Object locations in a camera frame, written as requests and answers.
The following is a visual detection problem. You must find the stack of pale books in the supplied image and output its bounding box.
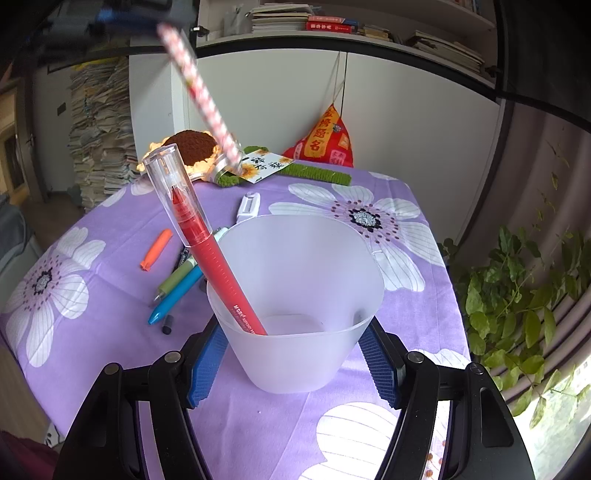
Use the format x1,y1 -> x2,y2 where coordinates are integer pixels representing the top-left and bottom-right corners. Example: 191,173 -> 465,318
252,4 -> 312,34

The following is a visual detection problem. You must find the green leafy plant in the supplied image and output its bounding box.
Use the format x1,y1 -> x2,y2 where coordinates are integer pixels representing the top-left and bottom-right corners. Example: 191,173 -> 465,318
438,138 -> 591,430

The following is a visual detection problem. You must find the red pyramid-shaped hanging bag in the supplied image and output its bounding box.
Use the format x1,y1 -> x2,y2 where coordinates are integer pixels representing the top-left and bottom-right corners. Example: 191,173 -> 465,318
281,104 -> 355,168

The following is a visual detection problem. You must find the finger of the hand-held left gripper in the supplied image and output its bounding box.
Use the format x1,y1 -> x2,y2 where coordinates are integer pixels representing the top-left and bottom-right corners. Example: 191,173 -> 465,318
90,7 -> 160,29

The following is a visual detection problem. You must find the stack of magazines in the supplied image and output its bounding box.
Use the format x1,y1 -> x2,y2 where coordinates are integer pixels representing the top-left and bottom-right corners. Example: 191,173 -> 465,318
406,30 -> 485,75

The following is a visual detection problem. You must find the red pen with clear cap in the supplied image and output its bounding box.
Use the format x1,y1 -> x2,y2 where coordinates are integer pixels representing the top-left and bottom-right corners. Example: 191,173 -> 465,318
142,143 -> 269,336

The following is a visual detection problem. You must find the brown wooden door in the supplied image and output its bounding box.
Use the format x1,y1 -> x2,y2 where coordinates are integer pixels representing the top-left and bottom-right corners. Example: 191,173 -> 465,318
0,78 -> 49,206

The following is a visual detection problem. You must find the red book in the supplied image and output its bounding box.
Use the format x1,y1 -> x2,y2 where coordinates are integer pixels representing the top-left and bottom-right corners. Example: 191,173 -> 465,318
307,16 -> 355,33

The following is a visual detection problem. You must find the grey curtain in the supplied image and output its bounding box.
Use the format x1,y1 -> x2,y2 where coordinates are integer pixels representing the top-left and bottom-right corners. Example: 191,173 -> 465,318
457,99 -> 591,402

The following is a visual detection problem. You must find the orange marker pen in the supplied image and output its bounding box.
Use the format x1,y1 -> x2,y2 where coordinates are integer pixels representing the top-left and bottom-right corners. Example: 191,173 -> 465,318
140,229 -> 174,272

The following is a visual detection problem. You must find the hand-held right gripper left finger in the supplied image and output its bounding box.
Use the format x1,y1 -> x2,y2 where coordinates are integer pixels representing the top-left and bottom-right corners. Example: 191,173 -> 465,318
53,316 -> 229,480

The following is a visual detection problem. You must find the small row of books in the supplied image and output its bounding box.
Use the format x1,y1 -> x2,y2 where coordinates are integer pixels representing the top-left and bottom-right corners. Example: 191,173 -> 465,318
358,25 -> 394,43

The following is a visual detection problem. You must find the white grey eraser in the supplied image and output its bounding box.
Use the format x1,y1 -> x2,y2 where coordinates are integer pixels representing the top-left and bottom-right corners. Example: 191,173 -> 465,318
236,193 -> 262,221

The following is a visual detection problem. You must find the frosted plastic cup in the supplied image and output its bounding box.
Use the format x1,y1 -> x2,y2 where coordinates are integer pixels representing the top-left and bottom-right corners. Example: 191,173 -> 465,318
206,215 -> 385,394

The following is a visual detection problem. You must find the paper tag with sunflower print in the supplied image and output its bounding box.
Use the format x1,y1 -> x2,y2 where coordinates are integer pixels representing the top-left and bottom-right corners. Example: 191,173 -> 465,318
239,150 -> 295,184

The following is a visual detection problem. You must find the white cabinet with shelf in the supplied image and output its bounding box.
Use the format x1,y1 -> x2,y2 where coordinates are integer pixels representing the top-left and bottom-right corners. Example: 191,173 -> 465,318
129,0 -> 509,250

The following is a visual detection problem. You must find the tall stack of papers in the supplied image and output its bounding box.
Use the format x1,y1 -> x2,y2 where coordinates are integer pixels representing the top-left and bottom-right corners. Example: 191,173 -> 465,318
68,58 -> 139,213

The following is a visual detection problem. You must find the window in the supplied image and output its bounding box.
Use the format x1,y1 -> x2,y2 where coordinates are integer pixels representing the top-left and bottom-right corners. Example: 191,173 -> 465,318
508,364 -> 591,469

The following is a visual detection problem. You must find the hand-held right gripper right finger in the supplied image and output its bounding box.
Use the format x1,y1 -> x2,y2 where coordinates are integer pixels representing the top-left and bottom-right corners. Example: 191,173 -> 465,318
358,318 -> 536,480

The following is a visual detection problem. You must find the grey fabric object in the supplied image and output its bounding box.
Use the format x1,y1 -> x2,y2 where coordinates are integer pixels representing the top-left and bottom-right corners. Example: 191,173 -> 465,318
0,194 -> 44,301

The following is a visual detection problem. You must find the purple floral tablecloth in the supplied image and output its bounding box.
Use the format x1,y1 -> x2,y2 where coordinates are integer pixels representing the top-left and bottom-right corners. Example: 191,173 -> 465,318
0,168 -> 472,480

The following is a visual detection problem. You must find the blue pen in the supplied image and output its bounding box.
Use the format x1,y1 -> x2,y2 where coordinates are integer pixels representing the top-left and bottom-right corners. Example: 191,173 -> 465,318
148,265 -> 205,326

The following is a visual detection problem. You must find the pink checkered pen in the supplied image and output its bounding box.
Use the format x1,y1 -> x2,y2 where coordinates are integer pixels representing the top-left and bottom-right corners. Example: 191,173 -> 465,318
156,23 -> 245,178

